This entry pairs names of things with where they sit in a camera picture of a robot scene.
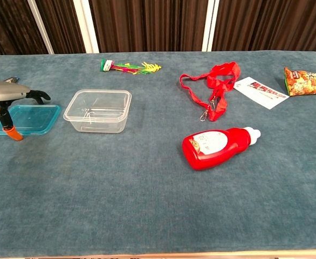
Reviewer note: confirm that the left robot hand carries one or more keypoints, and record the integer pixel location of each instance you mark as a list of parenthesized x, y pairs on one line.
[(4, 90)]

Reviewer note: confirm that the teal plastic lid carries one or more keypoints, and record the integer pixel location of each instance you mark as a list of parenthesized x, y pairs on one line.
[(34, 118)]

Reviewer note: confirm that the clear plastic container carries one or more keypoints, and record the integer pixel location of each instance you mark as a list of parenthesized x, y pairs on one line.
[(98, 110)]

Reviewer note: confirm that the colourful feather shuttlecock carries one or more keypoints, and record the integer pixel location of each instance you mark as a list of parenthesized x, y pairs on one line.
[(128, 68)]

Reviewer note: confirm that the teal table cloth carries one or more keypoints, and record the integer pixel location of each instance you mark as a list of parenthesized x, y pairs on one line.
[(120, 194)]

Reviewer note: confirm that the dark brown curtain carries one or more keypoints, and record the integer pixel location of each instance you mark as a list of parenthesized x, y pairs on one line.
[(152, 24)]

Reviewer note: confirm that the red ketchup bottle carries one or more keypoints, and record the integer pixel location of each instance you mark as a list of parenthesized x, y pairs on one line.
[(228, 145)]

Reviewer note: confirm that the white card red print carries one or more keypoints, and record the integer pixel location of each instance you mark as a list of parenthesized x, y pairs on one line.
[(263, 93)]

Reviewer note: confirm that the green orange snack bag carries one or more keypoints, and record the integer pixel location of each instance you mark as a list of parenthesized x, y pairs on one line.
[(306, 82)]

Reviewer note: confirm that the white frame post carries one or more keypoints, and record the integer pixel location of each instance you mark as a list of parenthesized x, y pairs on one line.
[(210, 25), (86, 27), (40, 27)]

